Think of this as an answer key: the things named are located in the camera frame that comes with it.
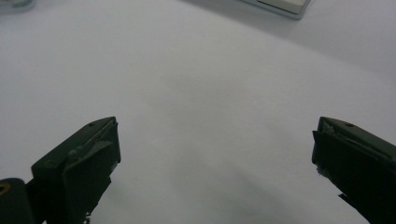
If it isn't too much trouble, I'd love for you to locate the white flat box with metal rim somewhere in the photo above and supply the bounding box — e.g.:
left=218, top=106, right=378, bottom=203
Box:
left=239, top=0, right=313, bottom=21

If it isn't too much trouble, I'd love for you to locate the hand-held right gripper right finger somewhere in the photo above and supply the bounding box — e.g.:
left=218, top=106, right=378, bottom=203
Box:
left=311, top=116, right=396, bottom=224

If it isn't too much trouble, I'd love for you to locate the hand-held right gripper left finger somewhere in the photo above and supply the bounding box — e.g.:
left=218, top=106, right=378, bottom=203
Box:
left=25, top=116, right=121, bottom=224

